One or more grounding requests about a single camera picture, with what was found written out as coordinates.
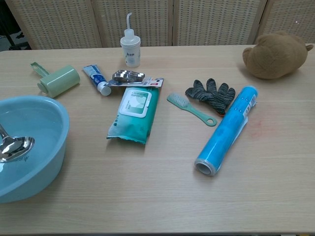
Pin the gray knitted work glove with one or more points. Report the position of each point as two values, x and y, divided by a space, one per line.
214 98

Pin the brown plush toy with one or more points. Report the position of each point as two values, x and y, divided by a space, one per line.
275 56

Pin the teal wet wipes pack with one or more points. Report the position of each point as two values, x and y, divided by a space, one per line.
133 118

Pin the blue cling film roll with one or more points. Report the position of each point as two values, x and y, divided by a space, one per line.
221 137

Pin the light blue plastic basin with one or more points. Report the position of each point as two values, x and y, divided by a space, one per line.
57 147

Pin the white squeeze bottle bent nozzle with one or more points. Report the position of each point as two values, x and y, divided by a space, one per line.
130 54

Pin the woven wooden screen panel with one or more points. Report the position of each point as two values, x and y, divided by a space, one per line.
147 14
56 22
216 22
290 17

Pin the green scrubbing brush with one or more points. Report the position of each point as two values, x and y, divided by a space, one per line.
187 107

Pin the blister pack of metal clips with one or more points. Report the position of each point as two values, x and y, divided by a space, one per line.
128 76

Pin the blue white toothpaste tube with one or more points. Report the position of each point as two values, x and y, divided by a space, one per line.
94 75

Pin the green lint roller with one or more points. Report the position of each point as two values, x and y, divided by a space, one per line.
61 79

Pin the silver metal ladle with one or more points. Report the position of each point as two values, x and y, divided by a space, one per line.
17 147

